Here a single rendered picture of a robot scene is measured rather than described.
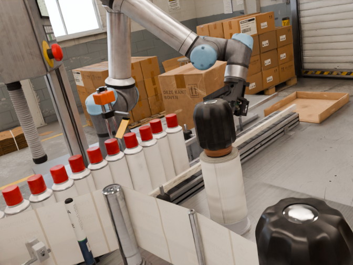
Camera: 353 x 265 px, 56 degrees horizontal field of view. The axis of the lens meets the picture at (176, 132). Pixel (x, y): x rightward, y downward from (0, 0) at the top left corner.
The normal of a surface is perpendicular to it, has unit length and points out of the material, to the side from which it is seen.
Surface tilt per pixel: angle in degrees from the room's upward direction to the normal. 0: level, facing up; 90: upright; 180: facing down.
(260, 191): 0
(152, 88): 90
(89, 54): 90
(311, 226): 14
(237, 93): 60
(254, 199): 0
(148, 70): 90
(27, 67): 90
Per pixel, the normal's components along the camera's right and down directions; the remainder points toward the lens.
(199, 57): -0.25, 0.40
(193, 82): -0.60, 0.37
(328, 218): -0.03, -0.89
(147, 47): 0.55, 0.18
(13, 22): 0.14, 0.31
